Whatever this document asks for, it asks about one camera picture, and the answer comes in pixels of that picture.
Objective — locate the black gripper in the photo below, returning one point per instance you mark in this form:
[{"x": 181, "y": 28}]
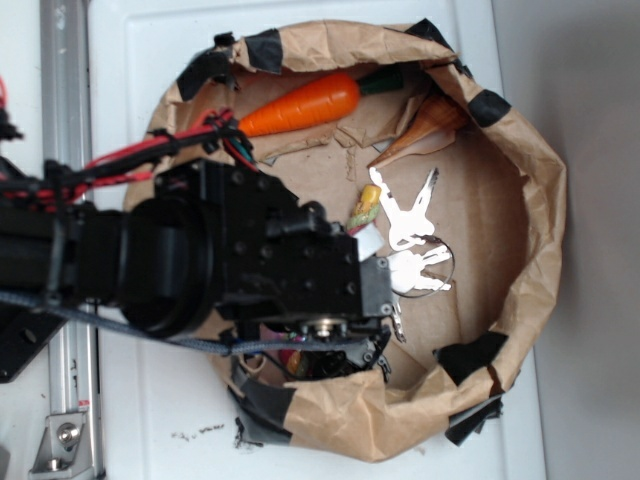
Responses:
[{"x": 258, "y": 256}]

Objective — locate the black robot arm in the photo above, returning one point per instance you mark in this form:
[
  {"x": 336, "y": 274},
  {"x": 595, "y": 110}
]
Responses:
[{"x": 125, "y": 271}]

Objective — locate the silver key bunch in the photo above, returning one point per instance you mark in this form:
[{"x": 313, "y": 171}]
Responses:
[{"x": 411, "y": 236}]

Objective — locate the white tray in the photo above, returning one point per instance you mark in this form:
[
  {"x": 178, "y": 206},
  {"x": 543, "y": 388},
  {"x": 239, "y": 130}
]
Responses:
[{"x": 165, "y": 413}]

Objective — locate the brown paper bag bin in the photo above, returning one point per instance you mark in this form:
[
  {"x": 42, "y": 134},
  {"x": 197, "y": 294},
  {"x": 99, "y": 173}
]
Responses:
[{"x": 499, "y": 203}]

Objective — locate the orange cone seashell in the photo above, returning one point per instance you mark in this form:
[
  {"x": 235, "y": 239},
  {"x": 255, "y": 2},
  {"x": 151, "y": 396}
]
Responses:
[{"x": 433, "y": 128}]

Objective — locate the orange plastic toy carrot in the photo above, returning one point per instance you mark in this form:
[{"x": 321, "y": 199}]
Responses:
[{"x": 320, "y": 101}]

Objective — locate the metal corner bracket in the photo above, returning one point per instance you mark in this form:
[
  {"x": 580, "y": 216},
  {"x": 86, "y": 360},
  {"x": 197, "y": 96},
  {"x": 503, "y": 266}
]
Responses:
[{"x": 64, "y": 451}]

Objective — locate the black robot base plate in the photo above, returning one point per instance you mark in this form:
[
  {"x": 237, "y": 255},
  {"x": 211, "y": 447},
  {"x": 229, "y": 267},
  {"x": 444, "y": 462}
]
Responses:
[{"x": 33, "y": 237}]

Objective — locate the aluminium extrusion rail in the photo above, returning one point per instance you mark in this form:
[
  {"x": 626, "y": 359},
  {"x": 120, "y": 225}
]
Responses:
[{"x": 73, "y": 350}]

